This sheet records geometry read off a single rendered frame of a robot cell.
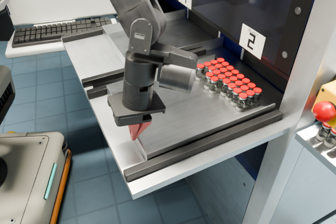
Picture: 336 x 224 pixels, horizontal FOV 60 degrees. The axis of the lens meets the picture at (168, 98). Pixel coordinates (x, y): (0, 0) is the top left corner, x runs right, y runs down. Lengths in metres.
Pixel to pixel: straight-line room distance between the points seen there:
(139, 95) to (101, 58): 0.45
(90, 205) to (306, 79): 1.26
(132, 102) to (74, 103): 1.68
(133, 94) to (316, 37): 0.36
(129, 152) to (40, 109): 1.64
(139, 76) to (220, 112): 0.30
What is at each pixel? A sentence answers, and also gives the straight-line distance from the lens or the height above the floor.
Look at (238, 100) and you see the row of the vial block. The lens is 0.74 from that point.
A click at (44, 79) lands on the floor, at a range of 2.54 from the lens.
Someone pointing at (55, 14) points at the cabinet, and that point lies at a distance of 1.43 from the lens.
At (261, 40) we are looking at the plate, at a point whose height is 1.04.
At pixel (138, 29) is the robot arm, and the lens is 0.47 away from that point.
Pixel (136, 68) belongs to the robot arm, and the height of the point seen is 1.10.
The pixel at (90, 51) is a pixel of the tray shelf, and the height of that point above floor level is 0.88.
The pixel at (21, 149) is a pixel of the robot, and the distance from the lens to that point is 1.60.
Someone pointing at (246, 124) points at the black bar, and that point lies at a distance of 0.70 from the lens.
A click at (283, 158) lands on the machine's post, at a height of 0.78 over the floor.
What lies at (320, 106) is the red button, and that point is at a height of 1.01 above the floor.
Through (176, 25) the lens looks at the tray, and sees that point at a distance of 1.14.
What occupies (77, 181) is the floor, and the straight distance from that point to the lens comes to 1.74.
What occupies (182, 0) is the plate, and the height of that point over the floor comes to 1.00.
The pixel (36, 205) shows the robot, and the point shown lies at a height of 0.27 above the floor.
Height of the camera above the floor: 1.37
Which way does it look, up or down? 40 degrees down
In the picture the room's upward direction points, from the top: straight up
